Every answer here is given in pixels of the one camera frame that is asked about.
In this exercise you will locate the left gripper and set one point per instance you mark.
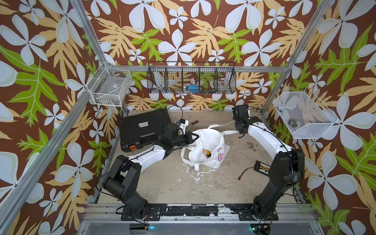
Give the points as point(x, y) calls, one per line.
point(188, 138)

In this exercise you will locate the white cartoon print pouch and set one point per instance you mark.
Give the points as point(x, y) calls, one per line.
point(211, 140)

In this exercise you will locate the yellow black cutter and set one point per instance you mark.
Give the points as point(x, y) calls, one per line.
point(207, 153)

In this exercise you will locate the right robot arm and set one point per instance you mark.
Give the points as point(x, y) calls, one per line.
point(287, 167)

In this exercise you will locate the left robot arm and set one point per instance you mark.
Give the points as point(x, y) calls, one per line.
point(122, 179)

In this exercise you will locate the blue object in basket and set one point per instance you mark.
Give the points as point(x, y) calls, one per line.
point(193, 89)

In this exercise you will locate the black plastic tool case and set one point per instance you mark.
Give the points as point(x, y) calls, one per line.
point(143, 129)

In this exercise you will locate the white mesh basket right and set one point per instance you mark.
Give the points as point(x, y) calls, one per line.
point(305, 114)

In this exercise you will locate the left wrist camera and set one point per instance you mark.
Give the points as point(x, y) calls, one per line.
point(183, 124)

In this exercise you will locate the black wire basket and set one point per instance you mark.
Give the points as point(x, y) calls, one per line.
point(177, 76)

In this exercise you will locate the white wire basket left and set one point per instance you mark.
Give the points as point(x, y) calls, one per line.
point(109, 85)

